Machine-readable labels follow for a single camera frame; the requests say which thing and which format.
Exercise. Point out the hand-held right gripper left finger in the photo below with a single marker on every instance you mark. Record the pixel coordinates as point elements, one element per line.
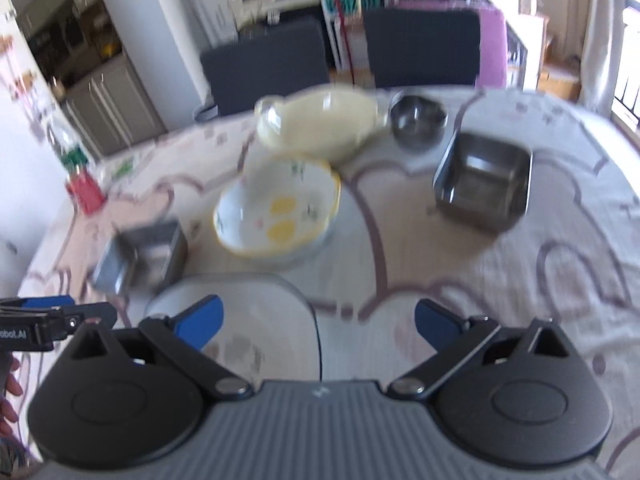
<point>200,320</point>

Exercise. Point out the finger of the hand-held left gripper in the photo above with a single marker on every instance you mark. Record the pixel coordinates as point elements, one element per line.
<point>47,302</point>
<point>92,315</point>

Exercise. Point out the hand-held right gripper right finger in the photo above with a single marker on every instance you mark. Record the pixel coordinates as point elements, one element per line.
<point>437,322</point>

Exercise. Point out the white plate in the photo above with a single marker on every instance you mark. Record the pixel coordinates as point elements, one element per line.
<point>270,310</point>

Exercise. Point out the small square steel container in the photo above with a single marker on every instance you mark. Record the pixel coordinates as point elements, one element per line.
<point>142,260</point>

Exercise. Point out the floral bowl with yellow rim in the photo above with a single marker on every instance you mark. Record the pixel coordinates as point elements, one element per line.
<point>275,215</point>

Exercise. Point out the large square steel tray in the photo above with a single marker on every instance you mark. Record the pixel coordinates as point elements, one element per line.
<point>482,185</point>

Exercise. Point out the round steel bowl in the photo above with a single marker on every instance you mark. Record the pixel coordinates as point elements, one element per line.
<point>417,120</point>

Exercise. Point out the person's left hand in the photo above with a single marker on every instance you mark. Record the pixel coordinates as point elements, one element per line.
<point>10,397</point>

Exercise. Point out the printed bear tablecloth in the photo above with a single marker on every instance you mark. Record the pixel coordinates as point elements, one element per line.
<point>500,280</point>

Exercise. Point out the red drink can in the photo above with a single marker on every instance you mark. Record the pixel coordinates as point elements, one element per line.
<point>86,194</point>

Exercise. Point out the green labelled bottle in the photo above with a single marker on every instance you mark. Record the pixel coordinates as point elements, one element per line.
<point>74,152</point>

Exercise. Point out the grey kitchen cabinet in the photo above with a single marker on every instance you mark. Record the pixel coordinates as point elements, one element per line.
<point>115,105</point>

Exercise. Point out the dark grey chair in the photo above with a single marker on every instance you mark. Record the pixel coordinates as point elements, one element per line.
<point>265,70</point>
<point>420,47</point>

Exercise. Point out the brown wooden box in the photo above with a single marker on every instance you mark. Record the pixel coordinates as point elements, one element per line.
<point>560,80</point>

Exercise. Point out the white cabinet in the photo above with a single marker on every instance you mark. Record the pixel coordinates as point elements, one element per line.
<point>525,50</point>

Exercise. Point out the red pole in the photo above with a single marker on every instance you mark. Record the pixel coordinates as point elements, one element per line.
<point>347,40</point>

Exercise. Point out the beige curtain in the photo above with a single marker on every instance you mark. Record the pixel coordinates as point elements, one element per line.
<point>602,30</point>

